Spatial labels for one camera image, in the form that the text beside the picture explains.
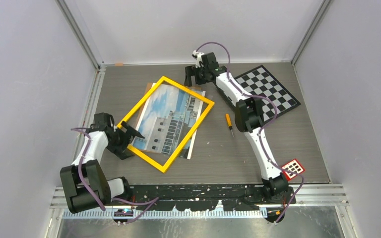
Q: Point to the red white grid block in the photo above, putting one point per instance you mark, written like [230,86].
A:
[291,167]

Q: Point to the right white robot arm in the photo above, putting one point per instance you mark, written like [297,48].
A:
[248,114]

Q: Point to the building and sky photo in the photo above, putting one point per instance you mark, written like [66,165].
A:
[170,121]

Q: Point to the aluminium front rail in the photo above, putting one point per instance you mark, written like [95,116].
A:
[314,195]

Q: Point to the black white chessboard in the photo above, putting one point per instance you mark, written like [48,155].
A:
[259,81]

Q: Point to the aluminium left side rail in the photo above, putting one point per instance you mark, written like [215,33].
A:
[90,109]

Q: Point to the white slotted cable duct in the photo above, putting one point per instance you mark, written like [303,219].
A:
[174,214]

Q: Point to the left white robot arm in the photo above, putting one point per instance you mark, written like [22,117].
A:
[84,184]

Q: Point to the orange handled screwdriver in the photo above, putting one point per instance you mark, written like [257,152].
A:
[229,124]

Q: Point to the yellow picture frame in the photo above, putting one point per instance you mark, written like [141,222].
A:
[168,116]

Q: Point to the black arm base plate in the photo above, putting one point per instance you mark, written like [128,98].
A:
[203,197]

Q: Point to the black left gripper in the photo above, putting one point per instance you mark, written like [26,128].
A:
[120,150]

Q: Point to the aluminium rail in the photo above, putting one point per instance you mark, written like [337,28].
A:
[90,109]
[314,195]

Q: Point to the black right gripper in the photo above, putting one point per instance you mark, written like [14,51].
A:
[191,71]

